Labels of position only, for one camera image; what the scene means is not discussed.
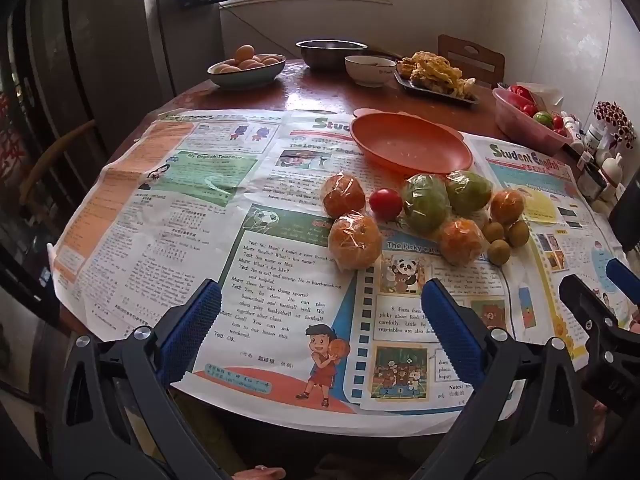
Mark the white plastic bottle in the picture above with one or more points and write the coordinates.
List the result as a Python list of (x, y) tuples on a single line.
[(595, 139)]

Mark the white plastic bag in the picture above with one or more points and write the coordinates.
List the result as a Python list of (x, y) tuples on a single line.
[(547, 95)]

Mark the pile of brown eggs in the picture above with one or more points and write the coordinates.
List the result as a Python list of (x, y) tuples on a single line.
[(245, 57)]

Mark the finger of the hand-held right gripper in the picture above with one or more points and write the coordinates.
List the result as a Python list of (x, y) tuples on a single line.
[(610, 355), (625, 282)]

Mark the pale green egg bowl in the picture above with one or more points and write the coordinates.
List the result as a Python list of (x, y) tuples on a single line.
[(245, 78)]

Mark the grey steel refrigerator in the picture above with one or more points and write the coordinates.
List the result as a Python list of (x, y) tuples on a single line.
[(115, 50)]

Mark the wooden chair back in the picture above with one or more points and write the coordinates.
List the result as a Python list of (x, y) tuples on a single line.
[(452, 57)]

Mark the white figurine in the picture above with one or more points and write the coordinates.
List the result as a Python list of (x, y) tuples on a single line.
[(612, 170)]

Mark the colourful printed newspaper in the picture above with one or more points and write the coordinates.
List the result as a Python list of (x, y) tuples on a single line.
[(200, 220)]

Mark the stainless steel bowl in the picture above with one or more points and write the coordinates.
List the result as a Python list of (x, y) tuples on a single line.
[(330, 55)]

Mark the red paper decal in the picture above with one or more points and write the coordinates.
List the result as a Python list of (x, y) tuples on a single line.
[(6, 135)]

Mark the pile of fried food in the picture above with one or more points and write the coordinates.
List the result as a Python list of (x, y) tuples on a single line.
[(432, 72)]

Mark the red tomato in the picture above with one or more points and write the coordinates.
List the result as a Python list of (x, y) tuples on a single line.
[(386, 204)]

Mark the large plastic-wrapped orange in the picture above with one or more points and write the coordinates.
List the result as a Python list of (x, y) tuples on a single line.
[(355, 242)]

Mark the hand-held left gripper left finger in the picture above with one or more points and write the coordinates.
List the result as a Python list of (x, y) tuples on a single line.
[(192, 330)]

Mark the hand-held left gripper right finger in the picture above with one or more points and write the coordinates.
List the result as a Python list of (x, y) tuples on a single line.
[(450, 330)]

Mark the white ceramic bowl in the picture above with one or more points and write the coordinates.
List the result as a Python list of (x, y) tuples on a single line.
[(370, 74)]

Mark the pink plastic basin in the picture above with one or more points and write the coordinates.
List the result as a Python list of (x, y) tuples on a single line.
[(520, 127)]

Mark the green tomato in basin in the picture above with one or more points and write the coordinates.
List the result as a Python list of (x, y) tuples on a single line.
[(541, 119)]

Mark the plastic-wrapped green tomato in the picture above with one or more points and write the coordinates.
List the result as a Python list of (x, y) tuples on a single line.
[(426, 204), (470, 191)]

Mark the dark metal tray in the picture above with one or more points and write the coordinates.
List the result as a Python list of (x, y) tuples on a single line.
[(415, 89)]

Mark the orange plastic plate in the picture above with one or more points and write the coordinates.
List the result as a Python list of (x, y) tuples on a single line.
[(410, 142)]

